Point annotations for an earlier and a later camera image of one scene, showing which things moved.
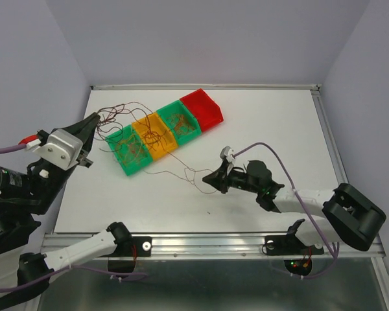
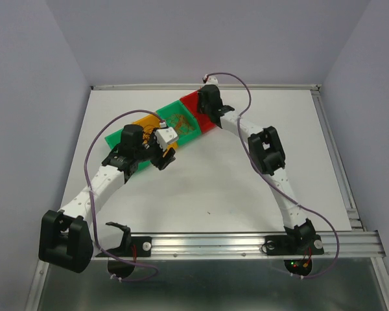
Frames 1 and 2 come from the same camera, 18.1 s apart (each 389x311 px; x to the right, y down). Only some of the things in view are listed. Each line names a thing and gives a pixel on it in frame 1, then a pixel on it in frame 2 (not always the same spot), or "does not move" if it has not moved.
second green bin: [183, 126] does not move
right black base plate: [289, 245] does not move
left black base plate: [141, 247] does not move
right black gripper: [219, 179] -> [200, 99]
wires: [181, 125] does not move
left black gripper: [87, 126] -> [161, 162]
